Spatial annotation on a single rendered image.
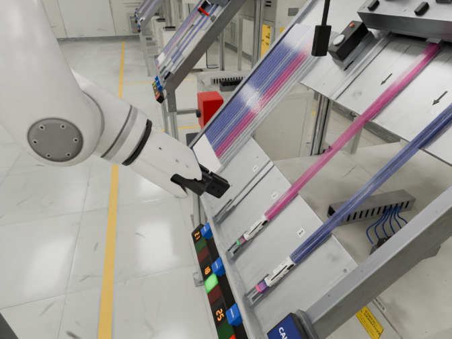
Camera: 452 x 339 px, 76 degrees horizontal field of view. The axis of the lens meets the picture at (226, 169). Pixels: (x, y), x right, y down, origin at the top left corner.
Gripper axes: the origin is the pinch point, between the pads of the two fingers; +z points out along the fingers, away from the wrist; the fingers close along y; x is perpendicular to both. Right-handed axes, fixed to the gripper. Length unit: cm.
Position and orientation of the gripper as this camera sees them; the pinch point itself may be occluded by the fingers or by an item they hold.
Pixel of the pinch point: (215, 185)
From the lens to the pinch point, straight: 49.8
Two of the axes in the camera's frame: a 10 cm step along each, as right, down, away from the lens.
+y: 2.8, 5.1, -8.1
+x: 6.2, -7.4, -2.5
